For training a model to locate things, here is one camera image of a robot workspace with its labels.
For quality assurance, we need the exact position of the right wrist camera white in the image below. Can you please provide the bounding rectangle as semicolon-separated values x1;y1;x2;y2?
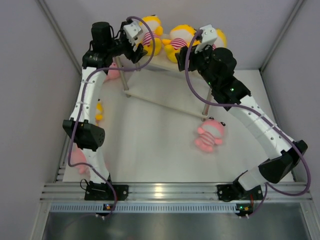
195;24;218;53

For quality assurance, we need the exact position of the purple cable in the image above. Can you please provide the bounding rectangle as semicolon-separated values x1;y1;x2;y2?
184;29;312;218
67;16;156;218

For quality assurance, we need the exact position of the yellow plush toy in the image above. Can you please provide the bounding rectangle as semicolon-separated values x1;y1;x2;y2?
161;24;197;63
212;29;227;50
95;99;104;125
136;15;163;56

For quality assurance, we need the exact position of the aluminium corner post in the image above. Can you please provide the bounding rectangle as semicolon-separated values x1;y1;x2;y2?
259;0;307;72
35;0;82;75

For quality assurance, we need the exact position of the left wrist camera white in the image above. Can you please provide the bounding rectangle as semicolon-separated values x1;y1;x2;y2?
123;21;143;44

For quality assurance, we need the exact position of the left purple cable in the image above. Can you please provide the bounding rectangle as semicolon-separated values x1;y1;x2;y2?
67;16;156;218

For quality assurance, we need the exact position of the pink plush toy centre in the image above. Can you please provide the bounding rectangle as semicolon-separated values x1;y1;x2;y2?
194;117;226;153

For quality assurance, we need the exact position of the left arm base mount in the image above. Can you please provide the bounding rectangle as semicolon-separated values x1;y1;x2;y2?
84;181;129;201

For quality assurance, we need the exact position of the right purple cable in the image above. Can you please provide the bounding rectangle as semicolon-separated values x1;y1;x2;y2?
184;29;312;218

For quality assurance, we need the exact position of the pink plush toy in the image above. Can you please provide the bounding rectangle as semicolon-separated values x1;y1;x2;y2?
194;117;226;153
105;62;120;82
70;145;90;176

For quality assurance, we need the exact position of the aluminium corner post left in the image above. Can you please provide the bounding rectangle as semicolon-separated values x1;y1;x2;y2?
35;0;82;75

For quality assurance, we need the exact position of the white two-tier shelf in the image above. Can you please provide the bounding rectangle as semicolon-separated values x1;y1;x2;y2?
120;50;210;120

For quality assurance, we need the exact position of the aluminium corner post right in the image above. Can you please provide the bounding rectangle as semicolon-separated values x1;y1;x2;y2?
259;0;307;72

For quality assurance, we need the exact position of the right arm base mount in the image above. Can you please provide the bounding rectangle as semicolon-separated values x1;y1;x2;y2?
216;184;263;202

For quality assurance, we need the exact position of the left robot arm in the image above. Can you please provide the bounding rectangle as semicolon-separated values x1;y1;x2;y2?
62;20;147;200

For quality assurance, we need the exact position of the pink plush toy back left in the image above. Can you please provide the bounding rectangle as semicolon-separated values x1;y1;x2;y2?
105;62;120;82

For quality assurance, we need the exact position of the pink plush toy front left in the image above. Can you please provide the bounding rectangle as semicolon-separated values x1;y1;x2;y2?
70;145;90;176

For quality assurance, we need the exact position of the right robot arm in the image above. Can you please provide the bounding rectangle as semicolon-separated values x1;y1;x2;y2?
175;45;308;199

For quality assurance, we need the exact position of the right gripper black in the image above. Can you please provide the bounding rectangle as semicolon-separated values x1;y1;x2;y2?
175;41;218;90

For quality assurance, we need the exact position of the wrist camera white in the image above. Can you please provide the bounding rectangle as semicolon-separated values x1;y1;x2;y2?
195;24;218;53
123;21;143;44

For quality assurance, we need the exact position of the aluminium front rail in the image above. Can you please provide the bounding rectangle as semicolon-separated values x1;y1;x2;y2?
39;181;313;214

